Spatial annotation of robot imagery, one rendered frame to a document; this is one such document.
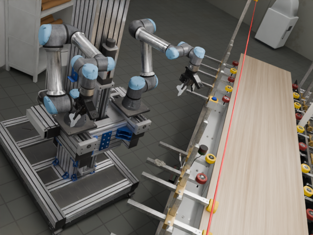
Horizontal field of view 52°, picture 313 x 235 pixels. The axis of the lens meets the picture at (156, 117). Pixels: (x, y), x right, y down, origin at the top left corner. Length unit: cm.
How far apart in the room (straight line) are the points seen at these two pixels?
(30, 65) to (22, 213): 204
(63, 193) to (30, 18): 214
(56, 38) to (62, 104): 40
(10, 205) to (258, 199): 201
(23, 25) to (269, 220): 333
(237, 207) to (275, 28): 638
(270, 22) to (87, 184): 639
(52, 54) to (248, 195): 160
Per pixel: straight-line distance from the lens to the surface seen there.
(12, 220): 296
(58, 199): 282
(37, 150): 318
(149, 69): 244
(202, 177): 231
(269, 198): 249
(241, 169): 256
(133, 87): 235
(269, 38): 830
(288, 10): 814
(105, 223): 298
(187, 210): 246
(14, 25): 427
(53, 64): 199
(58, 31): 197
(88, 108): 165
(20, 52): 437
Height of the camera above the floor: 246
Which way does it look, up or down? 35 degrees down
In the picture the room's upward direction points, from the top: 19 degrees clockwise
